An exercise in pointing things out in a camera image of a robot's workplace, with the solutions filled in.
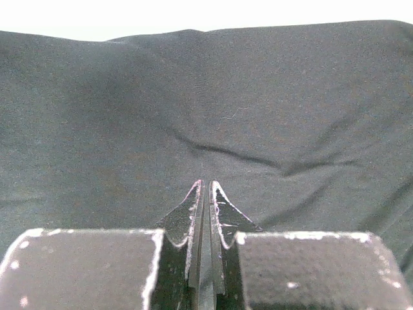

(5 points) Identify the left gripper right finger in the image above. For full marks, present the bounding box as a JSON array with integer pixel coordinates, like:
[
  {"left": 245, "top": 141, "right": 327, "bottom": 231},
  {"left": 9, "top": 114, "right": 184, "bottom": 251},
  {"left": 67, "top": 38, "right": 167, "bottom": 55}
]
[{"left": 209, "top": 181, "right": 410, "bottom": 309}]

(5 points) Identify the black t shirt blue logo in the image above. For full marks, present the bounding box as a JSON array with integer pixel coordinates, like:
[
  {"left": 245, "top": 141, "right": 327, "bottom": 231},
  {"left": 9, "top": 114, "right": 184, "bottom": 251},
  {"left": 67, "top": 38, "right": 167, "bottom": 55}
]
[{"left": 1, "top": 21, "right": 412, "bottom": 278}]

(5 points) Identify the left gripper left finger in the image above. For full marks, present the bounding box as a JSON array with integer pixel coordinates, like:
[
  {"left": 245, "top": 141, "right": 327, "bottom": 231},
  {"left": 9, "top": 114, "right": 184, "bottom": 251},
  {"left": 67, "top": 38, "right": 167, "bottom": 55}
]
[{"left": 1, "top": 180, "right": 205, "bottom": 309}]

